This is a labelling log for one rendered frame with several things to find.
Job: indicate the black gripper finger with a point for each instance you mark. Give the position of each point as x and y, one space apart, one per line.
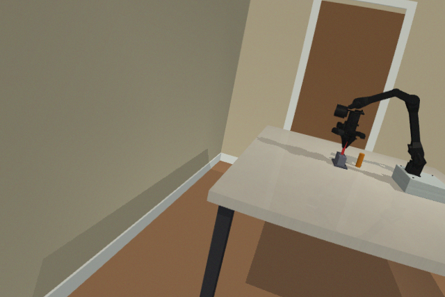
350 141
344 140

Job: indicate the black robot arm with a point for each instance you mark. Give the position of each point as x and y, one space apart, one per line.
417 162

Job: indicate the orange cylinder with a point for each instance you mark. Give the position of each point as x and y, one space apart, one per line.
360 160

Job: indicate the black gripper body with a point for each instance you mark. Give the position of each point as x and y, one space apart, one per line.
349 130

